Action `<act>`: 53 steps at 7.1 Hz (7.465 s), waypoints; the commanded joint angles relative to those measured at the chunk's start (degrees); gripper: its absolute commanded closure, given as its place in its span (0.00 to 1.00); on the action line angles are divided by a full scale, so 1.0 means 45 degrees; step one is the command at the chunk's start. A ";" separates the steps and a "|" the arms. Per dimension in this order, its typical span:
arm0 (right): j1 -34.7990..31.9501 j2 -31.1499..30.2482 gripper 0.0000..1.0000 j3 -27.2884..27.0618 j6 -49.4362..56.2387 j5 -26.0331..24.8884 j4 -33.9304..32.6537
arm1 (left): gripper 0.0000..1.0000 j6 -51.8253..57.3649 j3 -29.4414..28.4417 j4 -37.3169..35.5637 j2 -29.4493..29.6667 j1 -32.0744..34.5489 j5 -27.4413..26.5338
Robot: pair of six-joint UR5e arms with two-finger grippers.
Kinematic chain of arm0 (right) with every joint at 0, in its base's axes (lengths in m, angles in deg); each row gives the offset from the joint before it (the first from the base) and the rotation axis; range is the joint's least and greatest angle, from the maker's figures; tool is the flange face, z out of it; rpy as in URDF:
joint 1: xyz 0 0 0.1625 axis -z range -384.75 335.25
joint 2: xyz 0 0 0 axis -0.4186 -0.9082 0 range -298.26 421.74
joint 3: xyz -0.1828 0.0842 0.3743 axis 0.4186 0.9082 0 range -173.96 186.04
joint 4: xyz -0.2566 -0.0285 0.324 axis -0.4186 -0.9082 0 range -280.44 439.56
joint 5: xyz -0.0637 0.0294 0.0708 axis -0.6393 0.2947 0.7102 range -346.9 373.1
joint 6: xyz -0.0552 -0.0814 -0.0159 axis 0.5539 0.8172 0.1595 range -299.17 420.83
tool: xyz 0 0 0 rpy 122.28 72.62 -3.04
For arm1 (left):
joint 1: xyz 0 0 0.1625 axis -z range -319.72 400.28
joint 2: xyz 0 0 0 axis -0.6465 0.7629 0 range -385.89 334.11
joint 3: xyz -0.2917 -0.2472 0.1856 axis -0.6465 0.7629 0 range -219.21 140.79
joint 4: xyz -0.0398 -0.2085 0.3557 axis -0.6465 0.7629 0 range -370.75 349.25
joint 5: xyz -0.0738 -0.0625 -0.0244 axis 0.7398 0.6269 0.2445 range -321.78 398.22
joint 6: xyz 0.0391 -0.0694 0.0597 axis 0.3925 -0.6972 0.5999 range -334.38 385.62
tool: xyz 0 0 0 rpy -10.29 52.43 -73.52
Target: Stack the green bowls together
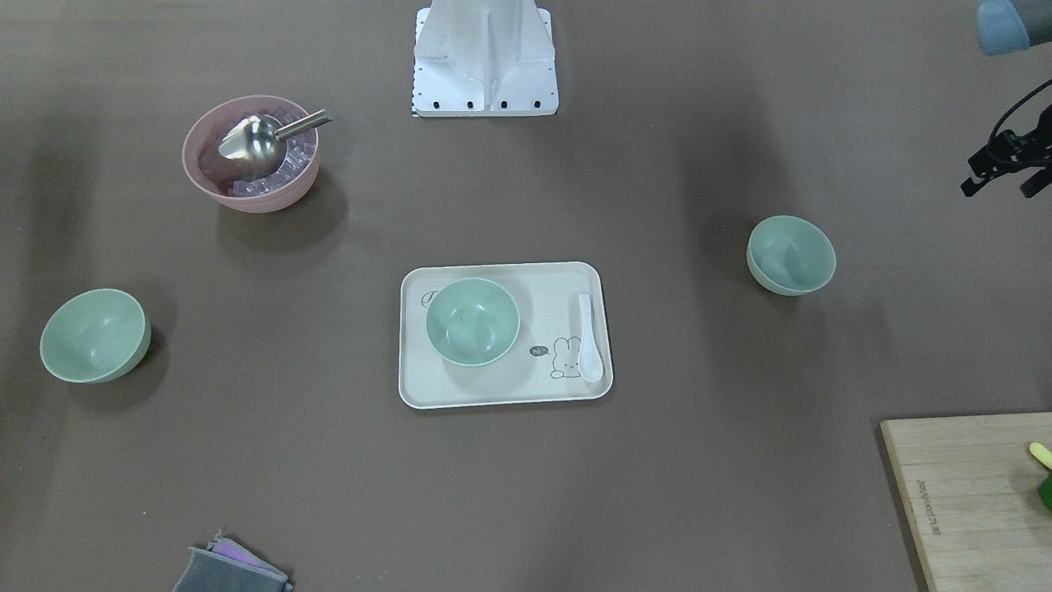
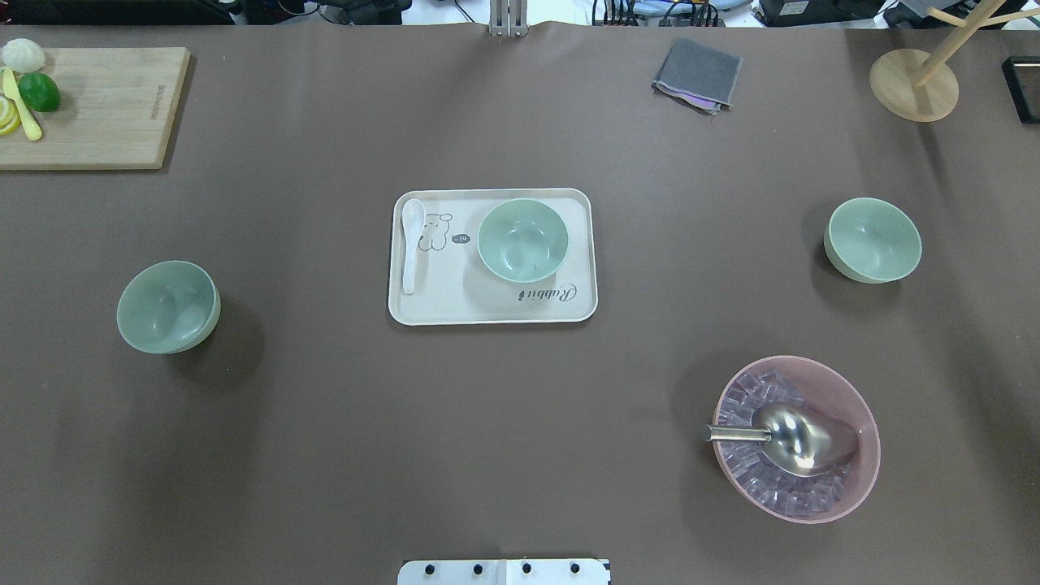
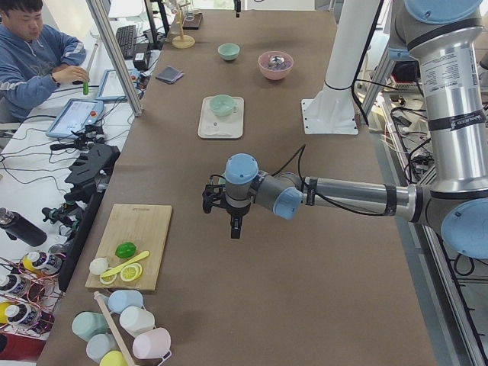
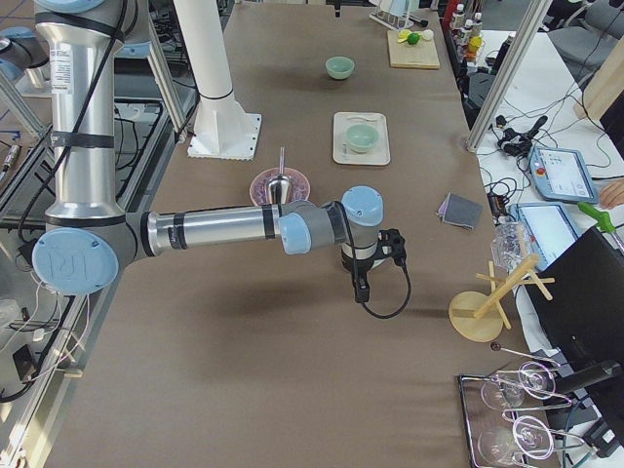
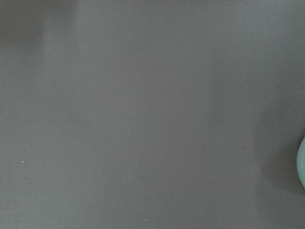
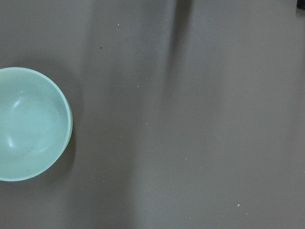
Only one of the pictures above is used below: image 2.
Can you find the green bowl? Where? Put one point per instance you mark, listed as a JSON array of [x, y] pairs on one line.
[[169, 307], [523, 241], [871, 241]]

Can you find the green bowl on tray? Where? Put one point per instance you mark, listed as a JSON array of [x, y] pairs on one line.
[[523, 241]]

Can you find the cream rabbit serving tray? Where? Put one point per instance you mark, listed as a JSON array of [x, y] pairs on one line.
[[452, 285]]

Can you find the white ceramic spoon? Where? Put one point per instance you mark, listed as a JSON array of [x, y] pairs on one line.
[[413, 218]]

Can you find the grey purple folded cloth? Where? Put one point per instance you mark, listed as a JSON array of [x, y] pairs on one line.
[[699, 75]]

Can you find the pink bowl with ice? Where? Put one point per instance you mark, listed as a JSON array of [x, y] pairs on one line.
[[803, 382]]

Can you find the wooden cutting board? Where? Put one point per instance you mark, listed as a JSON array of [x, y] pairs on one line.
[[118, 109]]

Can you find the wooden mug tree stand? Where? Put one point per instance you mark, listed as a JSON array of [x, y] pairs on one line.
[[918, 85]]

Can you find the green lime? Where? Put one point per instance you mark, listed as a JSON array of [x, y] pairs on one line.
[[39, 92]]

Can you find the lemon slice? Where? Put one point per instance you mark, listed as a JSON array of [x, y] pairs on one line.
[[10, 119]]

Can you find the yellow plastic knife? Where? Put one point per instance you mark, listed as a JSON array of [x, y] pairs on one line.
[[29, 125]]

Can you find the white garlic bulb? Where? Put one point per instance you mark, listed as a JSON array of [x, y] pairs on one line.
[[23, 55]]

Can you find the metal frame post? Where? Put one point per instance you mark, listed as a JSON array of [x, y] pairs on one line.
[[508, 18]]

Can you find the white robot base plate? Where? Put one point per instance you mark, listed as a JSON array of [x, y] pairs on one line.
[[506, 571]]

